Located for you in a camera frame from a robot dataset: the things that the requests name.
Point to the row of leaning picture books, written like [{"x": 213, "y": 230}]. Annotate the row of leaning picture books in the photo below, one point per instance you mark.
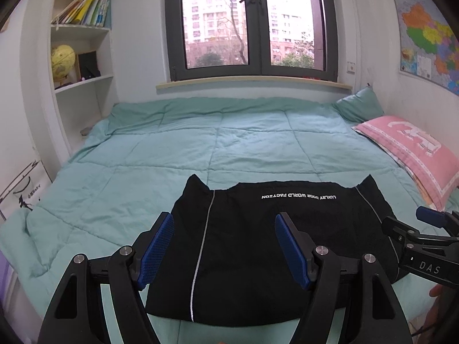
[{"x": 80, "y": 9}]

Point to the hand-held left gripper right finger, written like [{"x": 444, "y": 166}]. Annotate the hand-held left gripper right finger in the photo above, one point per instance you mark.
[{"x": 292, "y": 254}]

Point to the mint green pillow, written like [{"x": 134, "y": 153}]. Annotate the mint green pillow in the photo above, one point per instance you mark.
[{"x": 358, "y": 105}]

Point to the mint green quilt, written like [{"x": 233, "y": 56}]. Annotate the mint green quilt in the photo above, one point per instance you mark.
[{"x": 161, "y": 150}]

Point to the white printed cardboard box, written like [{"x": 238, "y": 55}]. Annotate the white printed cardboard box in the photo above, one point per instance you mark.
[{"x": 21, "y": 193}]

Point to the yellow globe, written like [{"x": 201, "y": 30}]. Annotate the yellow globe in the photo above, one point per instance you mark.
[{"x": 61, "y": 61}]

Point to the person's right hand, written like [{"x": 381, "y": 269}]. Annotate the person's right hand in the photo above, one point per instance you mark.
[{"x": 435, "y": 290}]

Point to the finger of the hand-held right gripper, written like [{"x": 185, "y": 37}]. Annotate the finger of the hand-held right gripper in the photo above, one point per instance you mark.
[
  {"x": 430, "y": 216},
  {"x": 398, "y": 231}
]

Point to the black box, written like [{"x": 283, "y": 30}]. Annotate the black box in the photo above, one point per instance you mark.
[{"x": 88, "y": 65}]

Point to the black hoodie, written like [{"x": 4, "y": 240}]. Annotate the black hoodie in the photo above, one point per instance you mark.
[{"x": 244, "y": 233}]

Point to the pink pillow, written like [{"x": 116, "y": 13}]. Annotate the pink pillow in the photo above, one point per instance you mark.
[{"x": 412, "y": 147}]

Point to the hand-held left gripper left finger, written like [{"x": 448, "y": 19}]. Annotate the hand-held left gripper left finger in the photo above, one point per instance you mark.
[{"x": 156, "y": 254}]

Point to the white bookshelf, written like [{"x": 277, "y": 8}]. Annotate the white bookshelf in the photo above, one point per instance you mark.
[{"x": 93, "y": 43}]

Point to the colourful wall map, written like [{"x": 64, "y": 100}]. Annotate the colourful wall map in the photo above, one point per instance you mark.
[{"x": 430, "y": 36}]

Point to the white wall socket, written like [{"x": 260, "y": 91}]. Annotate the white wall socket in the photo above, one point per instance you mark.
[{"x": 351, "y": 67}]

